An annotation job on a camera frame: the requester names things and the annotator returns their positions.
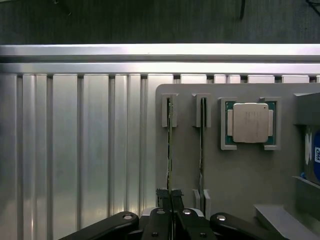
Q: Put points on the aluminium table frame rail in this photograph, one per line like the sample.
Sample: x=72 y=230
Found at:
x=100 y=58

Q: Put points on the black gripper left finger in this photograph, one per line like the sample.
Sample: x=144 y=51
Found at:
x=130 y=228

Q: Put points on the hard disk with blue label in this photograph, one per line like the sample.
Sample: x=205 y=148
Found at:
x=316 y=155

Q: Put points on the grey parts rack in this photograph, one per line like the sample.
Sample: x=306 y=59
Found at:
x=240 y=175

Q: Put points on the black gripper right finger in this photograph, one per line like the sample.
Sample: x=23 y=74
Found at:
x=197 y=228

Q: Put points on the CPU with silver lid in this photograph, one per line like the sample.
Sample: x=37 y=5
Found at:
x=250 y=122

